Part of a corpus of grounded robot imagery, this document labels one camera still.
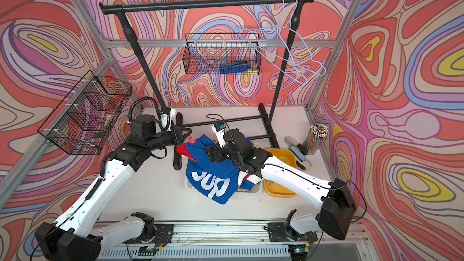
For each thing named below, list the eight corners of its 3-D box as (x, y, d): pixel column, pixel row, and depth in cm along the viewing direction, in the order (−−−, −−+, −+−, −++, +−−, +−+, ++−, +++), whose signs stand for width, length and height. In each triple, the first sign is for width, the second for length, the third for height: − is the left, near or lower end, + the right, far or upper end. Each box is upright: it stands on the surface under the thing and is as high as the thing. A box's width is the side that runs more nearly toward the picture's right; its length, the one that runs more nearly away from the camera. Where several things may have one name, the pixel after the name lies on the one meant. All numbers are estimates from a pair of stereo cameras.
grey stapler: (298, 172, 91) (300, 169, 88) (283, 139, 104) (285, 136, 102) (312, 169, 92) (315, 166, 89) (296, 137, 105) (297, 134, 103)
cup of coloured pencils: (303, 154, 98) (315, 135, 84) (300, 142, 103) (310, 122, 89) (317, 154, 98) (331, 135, 84) (313, 142, 103) (325, 122, 89)
